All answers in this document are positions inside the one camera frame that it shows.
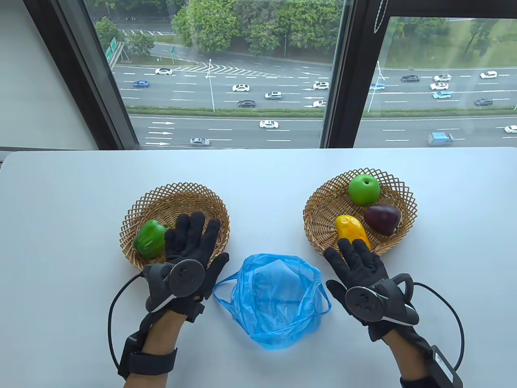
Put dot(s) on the round wicker basket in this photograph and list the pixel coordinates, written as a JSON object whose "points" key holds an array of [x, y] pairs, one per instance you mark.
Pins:
{"points": [[194, 202], [323, 218]]}

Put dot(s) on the black round hand tracker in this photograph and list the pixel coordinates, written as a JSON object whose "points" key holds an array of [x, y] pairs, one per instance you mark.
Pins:
{"points": [[185, 279], [363, 303]]}

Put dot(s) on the green toy bell pepper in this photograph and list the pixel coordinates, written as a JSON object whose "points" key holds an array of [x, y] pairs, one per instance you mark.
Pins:
{"points": [[149, 240]]}

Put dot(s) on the person's right forearm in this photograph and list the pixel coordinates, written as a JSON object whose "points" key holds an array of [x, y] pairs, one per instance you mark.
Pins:
{"points": [[408, 355]]}

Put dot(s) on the black window frame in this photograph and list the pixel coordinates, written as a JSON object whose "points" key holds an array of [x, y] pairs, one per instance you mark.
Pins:
{"points": [[351, 60]]}

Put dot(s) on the green toy apple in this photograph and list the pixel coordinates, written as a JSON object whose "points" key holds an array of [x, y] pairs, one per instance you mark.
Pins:
{"points": [[364, 189]]}

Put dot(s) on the yellow orange toy mango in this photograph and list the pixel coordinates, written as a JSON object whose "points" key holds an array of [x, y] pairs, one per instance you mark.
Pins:
{"points": [[349, 227]]}

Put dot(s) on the black wrist camera unit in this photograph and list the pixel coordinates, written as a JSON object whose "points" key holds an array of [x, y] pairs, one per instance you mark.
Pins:
{"points": [[149, 361], [442, 370]]}

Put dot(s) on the person's left hand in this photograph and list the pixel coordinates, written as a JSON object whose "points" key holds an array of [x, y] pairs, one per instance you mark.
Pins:
{"points": [[190, 242]]}

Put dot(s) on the dark purple toy fruit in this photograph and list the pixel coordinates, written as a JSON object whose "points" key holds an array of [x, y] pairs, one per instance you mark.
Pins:
{"points": [[383, 219]]}

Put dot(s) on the blue plastic bag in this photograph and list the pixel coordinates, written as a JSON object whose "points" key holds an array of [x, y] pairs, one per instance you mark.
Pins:
{"points": [[278, 315]]}

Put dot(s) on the person's right hand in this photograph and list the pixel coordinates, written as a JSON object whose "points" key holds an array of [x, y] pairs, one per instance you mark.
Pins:
{"points": [[359, 266]]}

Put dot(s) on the person's left forearm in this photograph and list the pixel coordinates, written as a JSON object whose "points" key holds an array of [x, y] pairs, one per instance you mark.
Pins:
{"points": [[161, 333]]}

